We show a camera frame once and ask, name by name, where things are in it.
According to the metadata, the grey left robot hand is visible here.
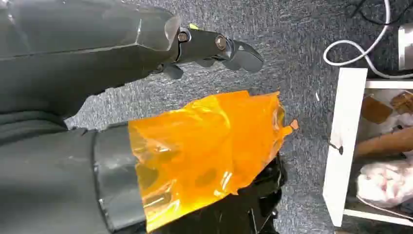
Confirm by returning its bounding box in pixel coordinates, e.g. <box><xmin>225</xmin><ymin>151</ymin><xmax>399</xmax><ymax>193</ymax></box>
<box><xmin>0</xmin><ymin>0</ymin><xmax>299</xmax><ymax>234</ymax></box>

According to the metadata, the black robot foot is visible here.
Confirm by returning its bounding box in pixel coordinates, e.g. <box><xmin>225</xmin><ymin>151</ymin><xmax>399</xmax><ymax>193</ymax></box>
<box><xmin>150</xmin><ymin>154</ymin><xmax>288</xmax><ymax>234</ymax></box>

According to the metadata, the brown cardboard tube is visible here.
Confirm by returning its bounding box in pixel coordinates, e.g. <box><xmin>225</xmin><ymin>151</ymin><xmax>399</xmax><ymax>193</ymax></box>
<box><xmin>354</xmin><ymin>127</ymin><xmax>413</xmax><ymax>159</ymax></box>

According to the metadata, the silver metal box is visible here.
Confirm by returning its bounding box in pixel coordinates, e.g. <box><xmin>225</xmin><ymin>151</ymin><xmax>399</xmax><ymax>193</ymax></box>
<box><xmin>398</xmin><ymin>23</ymin><xmax>413</xmax><ymax>71</ymax></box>

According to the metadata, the white plastic bag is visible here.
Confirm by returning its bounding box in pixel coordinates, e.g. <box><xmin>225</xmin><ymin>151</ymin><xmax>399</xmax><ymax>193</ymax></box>
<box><xmin>356</xmin><ymin>159</ymin><xmax>413</xmax><ymax>209</ymax></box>

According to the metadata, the white shelf frame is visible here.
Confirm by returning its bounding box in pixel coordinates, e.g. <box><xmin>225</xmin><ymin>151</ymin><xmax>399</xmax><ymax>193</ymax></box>
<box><xmin>322</xmin><ymin>67</ymin><xmax>413</xmax><ymax>228</ymax></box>

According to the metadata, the white cable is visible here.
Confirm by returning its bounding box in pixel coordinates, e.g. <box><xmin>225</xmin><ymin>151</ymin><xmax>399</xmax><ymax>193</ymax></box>
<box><xmin>323</xmin><ymin>0</ymin><xmax>413</xmax><ymax>80</ymax></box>

